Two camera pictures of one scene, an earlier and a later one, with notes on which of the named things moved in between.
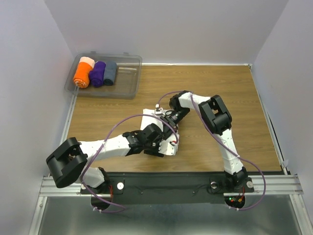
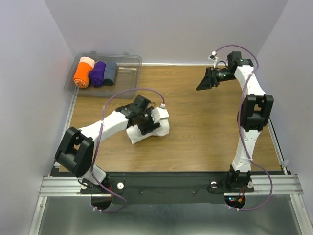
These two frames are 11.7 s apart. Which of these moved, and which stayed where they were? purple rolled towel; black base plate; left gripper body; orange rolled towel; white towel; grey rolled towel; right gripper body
Moved: right gripper body; white towel; left gripper body
Stayed: black base plate; purple rolled towel; grey rolled towel; orange rolled towel
